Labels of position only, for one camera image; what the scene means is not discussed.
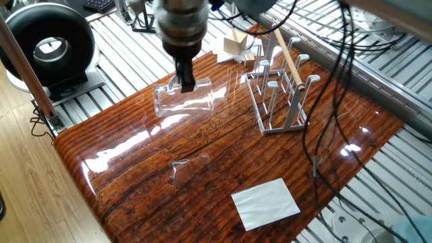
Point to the flat white paper sheet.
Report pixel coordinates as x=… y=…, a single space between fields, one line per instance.
x=265 y=202

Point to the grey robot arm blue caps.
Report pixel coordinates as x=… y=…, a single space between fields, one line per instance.
x=179 y=20

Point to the black keyboard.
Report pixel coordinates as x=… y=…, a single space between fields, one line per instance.
x=98 y=5

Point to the black round fan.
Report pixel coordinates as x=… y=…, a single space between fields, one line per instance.
x=20 y=27

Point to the brown wooden post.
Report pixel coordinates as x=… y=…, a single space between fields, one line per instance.
x=27 y=67

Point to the large wooden block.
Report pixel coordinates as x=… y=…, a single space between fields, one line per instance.
x=234 y=44

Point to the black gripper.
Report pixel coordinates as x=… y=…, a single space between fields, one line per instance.
x=182 y=52

